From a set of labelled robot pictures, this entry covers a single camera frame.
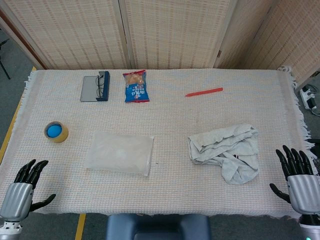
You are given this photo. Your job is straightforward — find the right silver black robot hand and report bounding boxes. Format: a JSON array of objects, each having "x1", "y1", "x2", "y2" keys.
[{"x1": 269, "y1": 144, "x2": 320, "y2": 215}]

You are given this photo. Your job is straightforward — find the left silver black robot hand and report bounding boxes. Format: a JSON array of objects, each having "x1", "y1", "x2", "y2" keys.
[{"x1": 0, "y1": 159, "x2": 56, "y2": 223}]

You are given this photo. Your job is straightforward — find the grey cloth garment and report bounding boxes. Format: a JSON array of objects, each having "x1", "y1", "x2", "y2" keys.
[{"x1": 187, "y1": 123, "x2": 260, "y2": 185}]

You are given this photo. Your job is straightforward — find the white plastic-wrapped bundle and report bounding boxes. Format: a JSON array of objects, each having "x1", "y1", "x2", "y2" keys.
[{"x1": 83, "y1": 131, "x2": 155, "y2": 177}]

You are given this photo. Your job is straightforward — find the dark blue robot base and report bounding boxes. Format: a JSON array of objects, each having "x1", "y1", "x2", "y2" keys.
[{"x1": 105, "y1": 213, "x2": 212, "y2": 240}]

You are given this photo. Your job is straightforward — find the tan tape roll blue core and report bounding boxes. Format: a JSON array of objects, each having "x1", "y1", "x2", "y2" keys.
[{"x1": 44, "y1": 121, "x2": 69, "y2": 144}]

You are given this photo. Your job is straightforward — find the white power strip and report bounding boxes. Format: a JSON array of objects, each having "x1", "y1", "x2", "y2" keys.
[{"x1": 299, "y1": 84, "x2": 320, "y2": 111}]

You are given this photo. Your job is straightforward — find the open blue glasses case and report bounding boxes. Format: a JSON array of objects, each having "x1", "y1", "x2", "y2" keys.
[{"x1": 79, "y1": 70, "x2": 111, "y2": 103}]

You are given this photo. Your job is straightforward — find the red plastic pen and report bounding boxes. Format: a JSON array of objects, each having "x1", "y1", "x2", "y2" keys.
[{"x1": 185, "y1": 87, "x2": 224, "y2": 98}]

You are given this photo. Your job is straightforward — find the white woven tablecloth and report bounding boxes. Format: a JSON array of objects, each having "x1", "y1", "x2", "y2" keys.
[{"x1": 0, "y1": 65, "x2": 315, "y2": 219}]

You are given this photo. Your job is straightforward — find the blue red snack packet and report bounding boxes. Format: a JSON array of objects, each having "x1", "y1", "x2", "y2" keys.
[{"x1": 122, "y1": 70, "x2": 151, "y2": 104}]

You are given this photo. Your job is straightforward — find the beige woven folding screen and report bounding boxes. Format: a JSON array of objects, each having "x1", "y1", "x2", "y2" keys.
[{"x1": 0, "y1": 0, "x2": 320, "y2": 86}]

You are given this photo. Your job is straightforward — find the black thin-frame eyeglasses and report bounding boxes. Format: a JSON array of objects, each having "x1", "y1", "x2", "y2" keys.
[{"x1": 95, "y1": 74, "x2": 106, "y2": 99}]

